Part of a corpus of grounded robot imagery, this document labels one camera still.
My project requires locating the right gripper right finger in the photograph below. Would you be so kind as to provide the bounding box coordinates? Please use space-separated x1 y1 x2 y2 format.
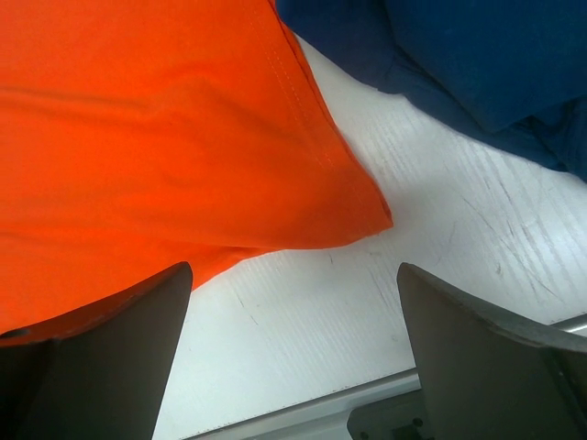
397 263 586 439

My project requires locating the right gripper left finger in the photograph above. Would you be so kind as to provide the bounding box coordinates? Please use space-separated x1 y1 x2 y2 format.
1 262 193 439

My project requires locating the orange t shirt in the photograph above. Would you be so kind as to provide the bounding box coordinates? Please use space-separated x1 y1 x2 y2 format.
1 1 393 331

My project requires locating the blue printed t shirt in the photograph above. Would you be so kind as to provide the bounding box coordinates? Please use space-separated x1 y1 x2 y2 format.
276 0 586 178

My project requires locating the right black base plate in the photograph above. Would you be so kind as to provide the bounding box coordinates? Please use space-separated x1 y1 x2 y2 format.
347 390 435 440

